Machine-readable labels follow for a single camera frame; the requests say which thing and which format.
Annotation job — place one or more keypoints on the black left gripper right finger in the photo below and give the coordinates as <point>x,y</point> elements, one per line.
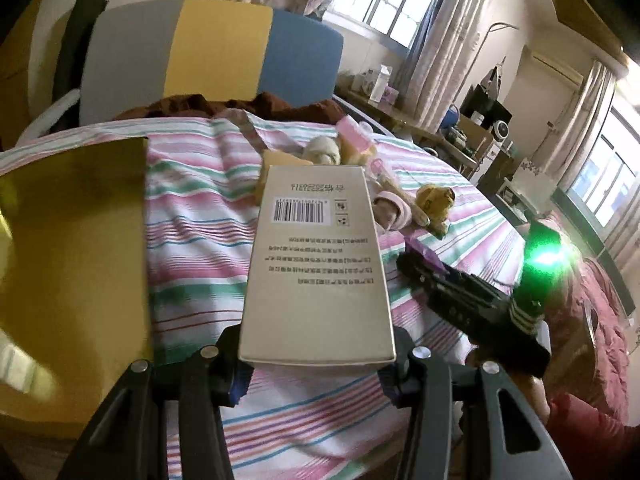
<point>503,436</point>

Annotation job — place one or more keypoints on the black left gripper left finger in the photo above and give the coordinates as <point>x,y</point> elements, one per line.
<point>126,437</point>

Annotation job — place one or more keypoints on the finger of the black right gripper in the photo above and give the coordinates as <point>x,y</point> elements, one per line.
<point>462,299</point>

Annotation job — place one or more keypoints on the brown teddy bear toy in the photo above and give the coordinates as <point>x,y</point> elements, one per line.
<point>436,202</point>

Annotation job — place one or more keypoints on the beige barcode carton box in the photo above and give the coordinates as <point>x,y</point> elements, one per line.
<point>316,292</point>

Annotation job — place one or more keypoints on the pink baby bottle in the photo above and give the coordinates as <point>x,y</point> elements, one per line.
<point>356,146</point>

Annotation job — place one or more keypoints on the person's right hand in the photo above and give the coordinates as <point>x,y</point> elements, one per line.
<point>531,386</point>

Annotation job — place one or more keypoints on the pink green striped bedsheet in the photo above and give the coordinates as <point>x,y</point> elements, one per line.
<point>200,226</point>

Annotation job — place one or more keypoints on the gold rectangular storage box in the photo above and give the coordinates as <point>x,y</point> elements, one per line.
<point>74,305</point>

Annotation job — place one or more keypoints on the white plush toy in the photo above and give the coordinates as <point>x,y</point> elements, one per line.
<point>322,150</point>

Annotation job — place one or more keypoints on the beige patterned curtain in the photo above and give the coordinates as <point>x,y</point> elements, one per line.
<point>439,58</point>

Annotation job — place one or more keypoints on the dark red blanket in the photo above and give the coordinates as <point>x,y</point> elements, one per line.
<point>266,105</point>

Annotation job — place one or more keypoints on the grey yellow blue headboard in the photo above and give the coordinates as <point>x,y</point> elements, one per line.
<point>223,50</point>

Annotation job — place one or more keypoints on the black rolled mat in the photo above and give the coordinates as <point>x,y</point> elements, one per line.
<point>74,46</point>

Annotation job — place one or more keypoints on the white foam bed rail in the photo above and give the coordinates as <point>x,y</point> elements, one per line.
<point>48,118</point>

